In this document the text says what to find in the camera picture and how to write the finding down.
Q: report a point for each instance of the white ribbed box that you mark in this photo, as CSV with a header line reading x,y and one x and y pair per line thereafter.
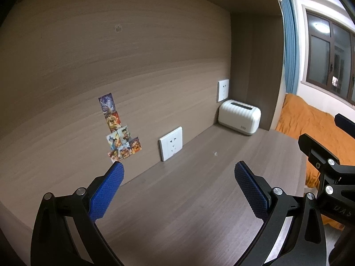
x,y
238,116

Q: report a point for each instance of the large white wall socket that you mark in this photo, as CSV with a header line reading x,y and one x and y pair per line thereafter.
x,y
170,144

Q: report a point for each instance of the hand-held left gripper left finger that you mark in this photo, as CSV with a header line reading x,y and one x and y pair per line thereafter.
x,y
108,194

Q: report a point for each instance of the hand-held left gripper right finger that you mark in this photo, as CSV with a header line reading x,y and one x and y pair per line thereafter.
x,y
249,188

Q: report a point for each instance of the cluster of cartoon stickers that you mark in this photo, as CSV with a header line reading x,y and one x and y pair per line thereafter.
x,y
119,138

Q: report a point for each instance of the small white wall socket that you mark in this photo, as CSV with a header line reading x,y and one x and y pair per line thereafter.
x,y
223,90

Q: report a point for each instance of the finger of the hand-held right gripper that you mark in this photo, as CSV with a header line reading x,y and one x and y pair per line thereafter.
x,y
345,123
319,153

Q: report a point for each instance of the wooden desk side panel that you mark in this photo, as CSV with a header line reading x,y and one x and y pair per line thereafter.
x,y
255,69

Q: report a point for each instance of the blue curtain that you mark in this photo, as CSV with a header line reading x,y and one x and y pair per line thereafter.
x,y
289,47

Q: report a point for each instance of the orange blanket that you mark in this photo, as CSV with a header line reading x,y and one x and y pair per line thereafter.
x,y
305,116

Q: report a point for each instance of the dark framed window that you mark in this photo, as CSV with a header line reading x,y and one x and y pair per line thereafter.
x,y
321,58

